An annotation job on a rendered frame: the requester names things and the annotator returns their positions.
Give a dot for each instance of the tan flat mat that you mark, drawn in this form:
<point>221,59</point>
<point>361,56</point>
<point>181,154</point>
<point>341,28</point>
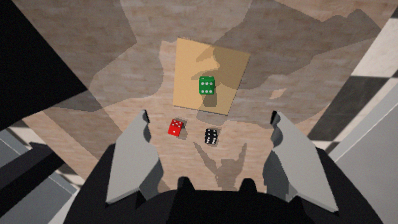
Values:
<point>195,59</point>

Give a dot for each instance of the black die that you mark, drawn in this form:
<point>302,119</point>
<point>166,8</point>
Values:
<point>210,136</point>

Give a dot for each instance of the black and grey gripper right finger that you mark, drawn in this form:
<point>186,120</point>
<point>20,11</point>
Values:
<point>304,175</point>

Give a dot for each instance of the green die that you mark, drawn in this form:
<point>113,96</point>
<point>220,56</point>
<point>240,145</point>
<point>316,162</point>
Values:
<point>206,85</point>

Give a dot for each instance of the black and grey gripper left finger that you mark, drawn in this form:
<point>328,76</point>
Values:
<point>126,176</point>

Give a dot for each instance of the red die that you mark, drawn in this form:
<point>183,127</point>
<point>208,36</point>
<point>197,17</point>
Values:
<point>175,127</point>

